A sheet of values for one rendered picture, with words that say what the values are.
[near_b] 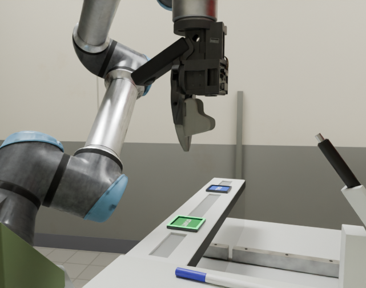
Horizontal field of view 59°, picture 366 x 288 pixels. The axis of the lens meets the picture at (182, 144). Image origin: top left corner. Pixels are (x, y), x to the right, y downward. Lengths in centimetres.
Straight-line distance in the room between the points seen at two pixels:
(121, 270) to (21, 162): 33
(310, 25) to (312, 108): 56
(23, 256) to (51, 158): 20
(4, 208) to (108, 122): 30
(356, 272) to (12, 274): 46
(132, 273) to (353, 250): 25
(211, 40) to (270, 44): 190
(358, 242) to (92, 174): 50
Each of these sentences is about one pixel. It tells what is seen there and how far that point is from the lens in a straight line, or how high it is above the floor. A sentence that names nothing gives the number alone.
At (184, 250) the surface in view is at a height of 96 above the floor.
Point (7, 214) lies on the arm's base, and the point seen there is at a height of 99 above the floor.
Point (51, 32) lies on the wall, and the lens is 285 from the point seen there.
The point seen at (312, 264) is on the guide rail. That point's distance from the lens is 78.
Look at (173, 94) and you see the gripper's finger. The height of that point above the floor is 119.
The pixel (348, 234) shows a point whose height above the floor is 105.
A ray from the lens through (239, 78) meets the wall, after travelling 239.
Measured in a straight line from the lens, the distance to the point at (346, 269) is 37.
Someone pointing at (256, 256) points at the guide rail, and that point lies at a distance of 78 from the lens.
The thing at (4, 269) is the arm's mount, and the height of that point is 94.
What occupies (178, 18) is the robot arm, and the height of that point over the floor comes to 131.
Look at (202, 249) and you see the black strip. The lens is 53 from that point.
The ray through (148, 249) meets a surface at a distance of 51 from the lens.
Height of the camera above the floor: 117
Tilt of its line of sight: 6 degrees down
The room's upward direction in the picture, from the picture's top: straight up
